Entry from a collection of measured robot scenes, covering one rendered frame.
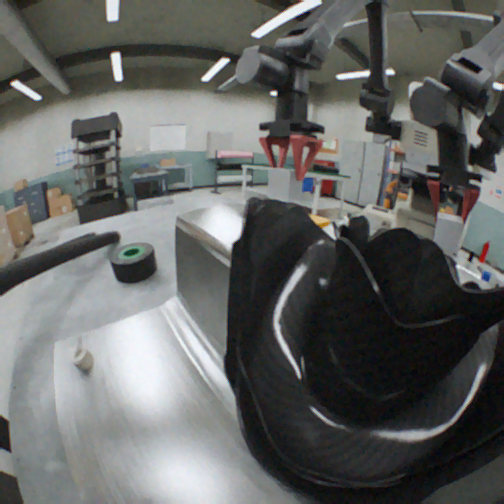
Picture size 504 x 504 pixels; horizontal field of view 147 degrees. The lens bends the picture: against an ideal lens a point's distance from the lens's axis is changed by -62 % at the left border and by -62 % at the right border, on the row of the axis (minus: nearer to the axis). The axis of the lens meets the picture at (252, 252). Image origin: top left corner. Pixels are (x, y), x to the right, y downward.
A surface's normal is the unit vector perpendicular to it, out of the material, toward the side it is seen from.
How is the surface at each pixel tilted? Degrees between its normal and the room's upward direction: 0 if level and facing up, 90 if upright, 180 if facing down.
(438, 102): 102
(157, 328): 0
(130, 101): 90
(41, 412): 0
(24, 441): 0
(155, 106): 90
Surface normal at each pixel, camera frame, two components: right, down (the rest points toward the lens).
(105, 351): 0.05, -0.89
